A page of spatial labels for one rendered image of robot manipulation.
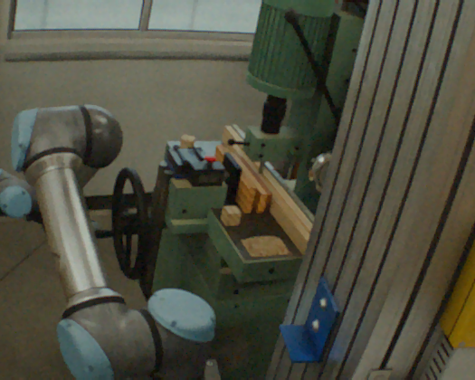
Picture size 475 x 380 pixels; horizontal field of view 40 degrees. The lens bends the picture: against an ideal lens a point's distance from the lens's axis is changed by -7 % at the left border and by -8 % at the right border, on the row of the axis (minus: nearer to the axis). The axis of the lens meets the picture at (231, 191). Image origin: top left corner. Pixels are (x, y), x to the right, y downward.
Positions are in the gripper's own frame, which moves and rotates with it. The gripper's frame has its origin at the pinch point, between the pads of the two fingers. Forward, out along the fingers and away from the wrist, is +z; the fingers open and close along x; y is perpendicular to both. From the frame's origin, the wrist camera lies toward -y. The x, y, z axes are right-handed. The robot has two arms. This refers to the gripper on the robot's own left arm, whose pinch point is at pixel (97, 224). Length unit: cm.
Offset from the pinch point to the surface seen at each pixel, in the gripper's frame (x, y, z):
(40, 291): -63, 68, 33
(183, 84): -124, -24, 64
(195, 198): 17.7, -25.8, 7.8
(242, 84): -126, -38, 90
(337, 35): 16, -78, 12
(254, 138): 11.6, -44.8, 14.9
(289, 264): 41, -30, 24
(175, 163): 11.8, -29.4, 0.8
